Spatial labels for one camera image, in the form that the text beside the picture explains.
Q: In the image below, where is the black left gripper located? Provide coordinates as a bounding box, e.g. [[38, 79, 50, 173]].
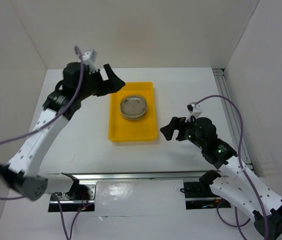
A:
[[76, 63, 124, 100]]

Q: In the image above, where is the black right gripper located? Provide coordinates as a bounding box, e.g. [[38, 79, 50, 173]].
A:
[[159, 114, 205, 149]]

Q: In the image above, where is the grey glass plate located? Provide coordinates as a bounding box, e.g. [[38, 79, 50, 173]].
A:
[[119, 95, 148, 112]]

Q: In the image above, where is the cream plate with calligraphy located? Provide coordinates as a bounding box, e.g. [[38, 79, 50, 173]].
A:
[[120, 110, 147, 121]]

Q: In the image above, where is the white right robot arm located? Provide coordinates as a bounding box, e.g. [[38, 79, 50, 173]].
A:
[[160, 116, 282, 240]]

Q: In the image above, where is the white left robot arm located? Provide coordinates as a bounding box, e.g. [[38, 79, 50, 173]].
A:
[[0, 62, 125, 201]]

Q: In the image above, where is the yellow plastic bin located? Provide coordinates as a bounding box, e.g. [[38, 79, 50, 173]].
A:
[[108, 81, 158, 143]]

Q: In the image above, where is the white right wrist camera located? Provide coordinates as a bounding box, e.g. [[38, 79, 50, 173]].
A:
[[185, 102, 203, 123]]

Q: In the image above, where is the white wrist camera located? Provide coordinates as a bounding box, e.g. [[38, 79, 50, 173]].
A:
[[185, 102, 203, 123], [82, 49, 97, 66]]

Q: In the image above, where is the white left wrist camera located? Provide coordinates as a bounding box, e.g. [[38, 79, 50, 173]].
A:
[[82, 49, 97, 66]]

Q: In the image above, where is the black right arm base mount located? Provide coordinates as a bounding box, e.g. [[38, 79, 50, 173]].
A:
[[179, 181, 231, 210]]

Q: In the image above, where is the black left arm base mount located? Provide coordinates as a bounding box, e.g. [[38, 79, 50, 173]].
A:
[[45, 173, 97, 213]]

